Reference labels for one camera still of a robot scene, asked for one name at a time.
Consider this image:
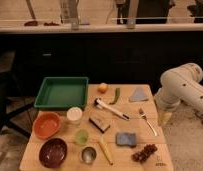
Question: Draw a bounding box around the orange bowl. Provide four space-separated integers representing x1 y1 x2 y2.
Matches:
33 112 60 140

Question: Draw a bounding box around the green chili pepper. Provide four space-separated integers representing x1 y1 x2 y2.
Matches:
109 87 120 105

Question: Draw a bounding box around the dark rectangular block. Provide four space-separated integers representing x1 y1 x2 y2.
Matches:
89 117 110 133

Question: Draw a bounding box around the small metal cup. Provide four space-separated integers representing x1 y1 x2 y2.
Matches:
81 146 97 164

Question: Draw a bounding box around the yellow orange fruit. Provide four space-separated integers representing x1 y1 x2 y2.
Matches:
98 83 108 93

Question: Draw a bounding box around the dark purple bowl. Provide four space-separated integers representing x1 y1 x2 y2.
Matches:
39 138 67 168

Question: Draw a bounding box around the green plastic tray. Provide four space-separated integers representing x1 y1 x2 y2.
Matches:
34 77 89 110

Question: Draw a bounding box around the white cup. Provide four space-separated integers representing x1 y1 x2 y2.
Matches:
67 107 83 125

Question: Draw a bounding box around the white handled brush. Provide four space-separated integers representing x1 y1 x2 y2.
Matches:
94 98 130 120

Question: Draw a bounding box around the silver fork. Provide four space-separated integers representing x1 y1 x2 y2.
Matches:
139 108 158 137

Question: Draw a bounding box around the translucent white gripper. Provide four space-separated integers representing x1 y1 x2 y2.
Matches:
155 98 178 126

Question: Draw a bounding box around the small green cup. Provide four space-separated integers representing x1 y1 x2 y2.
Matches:
75 129 88 146

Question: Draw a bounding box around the wooden cutting board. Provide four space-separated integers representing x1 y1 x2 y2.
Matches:
19 84 174 171

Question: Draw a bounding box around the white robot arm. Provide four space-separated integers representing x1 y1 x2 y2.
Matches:
154 63 203 126

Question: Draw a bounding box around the grey blue triangular cloth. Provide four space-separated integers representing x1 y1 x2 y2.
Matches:
129 87 148 102

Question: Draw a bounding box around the bunch of dark grapes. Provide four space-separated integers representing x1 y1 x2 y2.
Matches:
131 144 158 163

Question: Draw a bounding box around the blue sponge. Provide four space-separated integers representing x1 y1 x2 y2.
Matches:
115 132 137 148

